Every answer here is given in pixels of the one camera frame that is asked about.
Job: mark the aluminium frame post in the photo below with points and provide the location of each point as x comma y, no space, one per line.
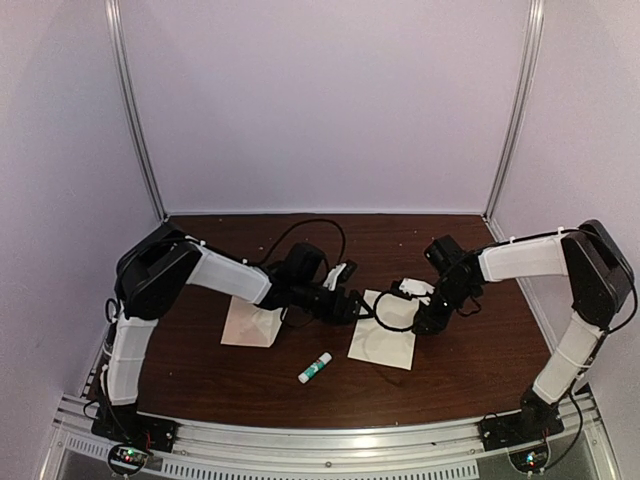
132,114
532,42

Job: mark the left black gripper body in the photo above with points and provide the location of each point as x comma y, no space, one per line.
322,309

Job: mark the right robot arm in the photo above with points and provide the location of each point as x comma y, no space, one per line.
599,281

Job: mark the beige envelope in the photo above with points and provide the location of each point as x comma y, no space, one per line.
249,326

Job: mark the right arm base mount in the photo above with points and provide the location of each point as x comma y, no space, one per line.
520,425

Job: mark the left aluminium frame post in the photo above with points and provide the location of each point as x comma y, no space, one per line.
132,114

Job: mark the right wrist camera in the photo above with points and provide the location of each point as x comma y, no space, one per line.
412,289

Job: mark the right aluminium frame post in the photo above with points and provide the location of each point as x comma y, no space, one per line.
532,42

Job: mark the cream letter paper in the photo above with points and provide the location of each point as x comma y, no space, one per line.
374,344

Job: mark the green white glue stick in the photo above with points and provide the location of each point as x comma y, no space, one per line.
318,365

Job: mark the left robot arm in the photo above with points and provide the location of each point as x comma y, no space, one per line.
151,276

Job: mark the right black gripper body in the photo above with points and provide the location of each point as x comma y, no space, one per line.
453,295

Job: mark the aluminium front rail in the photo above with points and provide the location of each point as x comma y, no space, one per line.
443,450

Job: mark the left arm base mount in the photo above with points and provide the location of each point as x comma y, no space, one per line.
124,424

